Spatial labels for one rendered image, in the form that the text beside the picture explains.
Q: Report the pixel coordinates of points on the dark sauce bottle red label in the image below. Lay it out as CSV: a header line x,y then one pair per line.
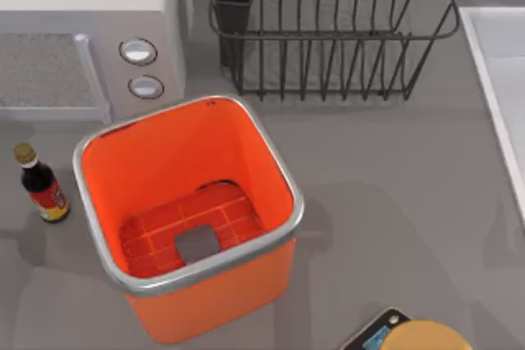
x,y
41,190

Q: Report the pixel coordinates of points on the pale microwave oven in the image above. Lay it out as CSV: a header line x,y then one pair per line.
x,y
135,5

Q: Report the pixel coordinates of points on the black kitchen scale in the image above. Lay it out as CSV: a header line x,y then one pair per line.
x,y
379,331

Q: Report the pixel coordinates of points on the large microwave knob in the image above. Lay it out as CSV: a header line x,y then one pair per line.
x,y
138,51

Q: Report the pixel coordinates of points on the orange bin with grey rim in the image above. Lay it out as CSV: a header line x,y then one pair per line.
x,y
197,296

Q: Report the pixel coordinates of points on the yellow round bread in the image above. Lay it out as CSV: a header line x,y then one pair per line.
x,y
426,337

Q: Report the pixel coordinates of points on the microwave oven door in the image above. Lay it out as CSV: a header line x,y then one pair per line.
x,y
41,71

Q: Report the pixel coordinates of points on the small microwave knob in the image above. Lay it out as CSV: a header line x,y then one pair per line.
x,y
145,87

